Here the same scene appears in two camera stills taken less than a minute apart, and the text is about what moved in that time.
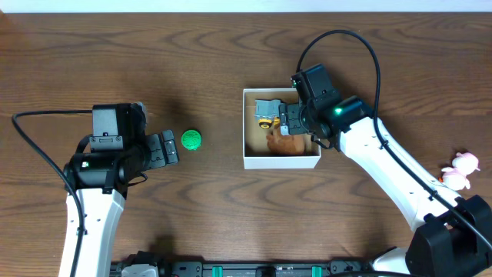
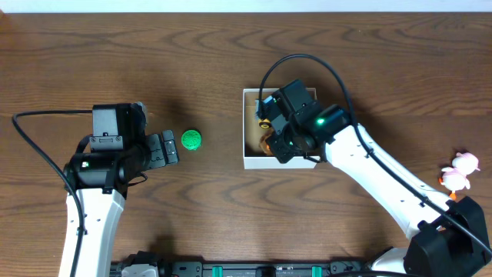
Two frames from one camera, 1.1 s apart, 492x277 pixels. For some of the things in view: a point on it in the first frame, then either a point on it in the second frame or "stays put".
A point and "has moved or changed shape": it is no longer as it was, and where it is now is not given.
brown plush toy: (282, 144) has moved or changed shape
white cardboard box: (257, 155) stays put
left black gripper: (154, 151) stays put
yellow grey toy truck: (267, 111) stays put
